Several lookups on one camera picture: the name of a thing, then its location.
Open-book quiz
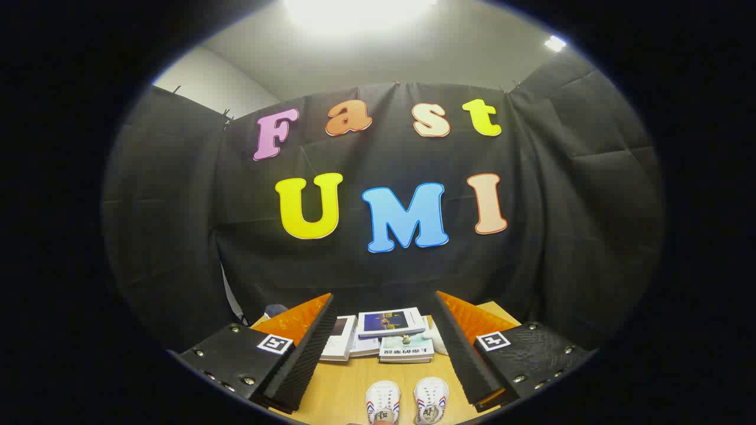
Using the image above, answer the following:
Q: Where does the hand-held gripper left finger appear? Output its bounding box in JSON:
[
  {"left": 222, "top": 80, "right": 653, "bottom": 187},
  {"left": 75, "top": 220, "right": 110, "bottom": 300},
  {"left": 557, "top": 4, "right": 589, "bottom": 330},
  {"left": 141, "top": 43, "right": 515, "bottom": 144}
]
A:
[{"left": 177, "top": 292, "right": 336, "bottom": 414}]

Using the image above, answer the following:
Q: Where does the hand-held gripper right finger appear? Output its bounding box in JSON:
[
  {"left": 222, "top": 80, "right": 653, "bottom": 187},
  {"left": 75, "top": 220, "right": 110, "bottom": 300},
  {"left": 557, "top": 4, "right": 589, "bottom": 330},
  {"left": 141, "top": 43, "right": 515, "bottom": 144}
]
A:
[{"left": 434, "top": 290, "right": 594, "bottom": 413}]

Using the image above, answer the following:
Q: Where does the white canvas shoe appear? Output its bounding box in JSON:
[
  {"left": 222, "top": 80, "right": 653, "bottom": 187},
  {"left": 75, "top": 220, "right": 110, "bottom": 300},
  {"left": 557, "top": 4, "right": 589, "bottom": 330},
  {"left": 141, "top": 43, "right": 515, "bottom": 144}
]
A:
[
  {"left": 365, "top": 381, "right": 401, "bottom": 425},
  {"left": 413, "top": 378, "right": 449, "bottom": 425}
]

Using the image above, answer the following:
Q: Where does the white duck plush toy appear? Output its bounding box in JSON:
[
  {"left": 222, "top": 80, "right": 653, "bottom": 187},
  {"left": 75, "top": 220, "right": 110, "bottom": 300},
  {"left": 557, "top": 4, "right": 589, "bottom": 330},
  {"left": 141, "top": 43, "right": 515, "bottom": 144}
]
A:
[{"left": 425, "top": 321, "right": 449, "bottom": 356}]

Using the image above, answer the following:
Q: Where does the white portrait cover book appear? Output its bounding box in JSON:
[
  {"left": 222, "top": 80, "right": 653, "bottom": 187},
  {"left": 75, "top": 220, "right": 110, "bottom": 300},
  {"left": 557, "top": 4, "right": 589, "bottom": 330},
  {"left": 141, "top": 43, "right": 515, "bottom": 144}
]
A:
[{"left": 321, "top": 315, "right": 359, "bottom": 362}]

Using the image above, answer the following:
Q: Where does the light blue cover book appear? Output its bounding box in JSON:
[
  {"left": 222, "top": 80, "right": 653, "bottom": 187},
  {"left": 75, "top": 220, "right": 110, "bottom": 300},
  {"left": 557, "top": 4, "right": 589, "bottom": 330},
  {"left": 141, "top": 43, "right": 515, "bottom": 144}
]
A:
[{"left": 378, "top": 332, "right": 435, "bottom": 364}]

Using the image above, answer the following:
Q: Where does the plain white book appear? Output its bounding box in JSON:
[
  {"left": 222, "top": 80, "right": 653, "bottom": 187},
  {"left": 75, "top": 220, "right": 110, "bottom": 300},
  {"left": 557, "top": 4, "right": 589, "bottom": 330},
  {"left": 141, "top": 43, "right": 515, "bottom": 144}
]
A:
[{"left": 350, "top": 335, "right": 382, "bottom": 358}]

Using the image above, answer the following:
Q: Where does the blue picture cover book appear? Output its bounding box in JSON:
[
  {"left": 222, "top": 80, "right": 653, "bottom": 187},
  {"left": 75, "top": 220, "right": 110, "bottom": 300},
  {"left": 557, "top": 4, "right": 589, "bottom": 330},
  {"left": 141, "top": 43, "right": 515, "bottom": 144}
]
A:
[{"left": 357, "top": 307, "right": 427, "bottom": 339}]

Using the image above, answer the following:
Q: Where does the large ceiling light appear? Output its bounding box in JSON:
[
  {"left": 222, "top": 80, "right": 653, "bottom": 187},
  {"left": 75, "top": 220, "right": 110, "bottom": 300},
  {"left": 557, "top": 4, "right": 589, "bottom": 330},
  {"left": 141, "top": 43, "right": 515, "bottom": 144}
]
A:
[{"left": 283, "top": 0, "right": 439, "bottom": 31}]

